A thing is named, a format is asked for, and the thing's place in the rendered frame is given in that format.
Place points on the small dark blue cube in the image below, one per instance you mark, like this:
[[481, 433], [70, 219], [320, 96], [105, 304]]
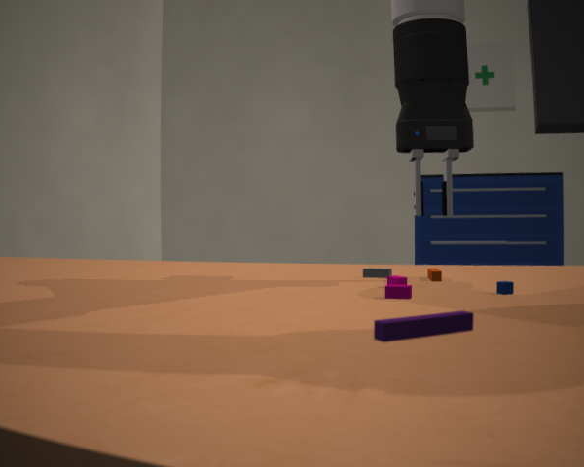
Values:
[[505, 287]]

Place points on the dark purple rod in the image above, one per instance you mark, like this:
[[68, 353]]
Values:
[[396, 329]]

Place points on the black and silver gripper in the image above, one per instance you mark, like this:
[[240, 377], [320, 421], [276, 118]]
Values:
[[431, 75]]

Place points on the orange rod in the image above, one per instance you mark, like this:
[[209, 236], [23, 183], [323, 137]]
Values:
[[434, 275]]

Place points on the grey rod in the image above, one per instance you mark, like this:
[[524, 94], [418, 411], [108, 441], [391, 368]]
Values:
[[377, 272]]

